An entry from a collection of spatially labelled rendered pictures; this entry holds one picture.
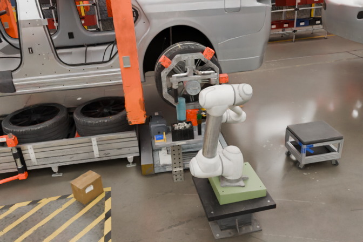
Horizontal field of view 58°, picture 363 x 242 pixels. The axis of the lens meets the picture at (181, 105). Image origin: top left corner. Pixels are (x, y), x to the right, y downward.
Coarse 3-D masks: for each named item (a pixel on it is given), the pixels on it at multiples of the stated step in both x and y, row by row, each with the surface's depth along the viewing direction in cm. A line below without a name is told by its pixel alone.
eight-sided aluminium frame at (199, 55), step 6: (186, 54) 298; (192, 54) 299; (198, 54) 295; (174, 60) 294; (204, 60) 298; (216, 66) 302; (162, 72) 300; (168, 72) 298; (162, 78) 300; (162, 84) 303; (216, 84) 309; (168, 96) 308; (198, 102) 321; (186, 108) 315; (192, 108) 316; (198, 108) 317
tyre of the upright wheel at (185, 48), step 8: (168, 48) 316; (176, 48) 303; (184, 48) 300; (192, 48) 301; (200, 48) 302; (160, 56) 316; (168, 56) 301; (160, 64) 303; (216, 64) 310; (160, 72) 306; (160, 80) 309; (160, 88) 312; (160, 96) 317; (168, 104) 321
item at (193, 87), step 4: (188, 80) 295; (192, 80) 293; (196, 80) 295; (184, 84) 300; (188, 84) 290; (192, 84) 290; (196, 84) 291; (188, 88) 291; (192, 88) 292; (196, 88) 292; (188, 92) 293; (192, 92) 294; (196, 92) 294
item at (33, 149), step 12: (120, 132) 322; (132, 132) 321; (24, 144) 312; (36, 144) 311; (48, 144) 313; (60, 144) 315; (72, 144) 317; (84, 144) 318; (96, 144) 319; (108, 144) 321; (120, 144) 323; (0, 156) 311; (12, 156) 313; (24, 156) 314; (96, 156) 324
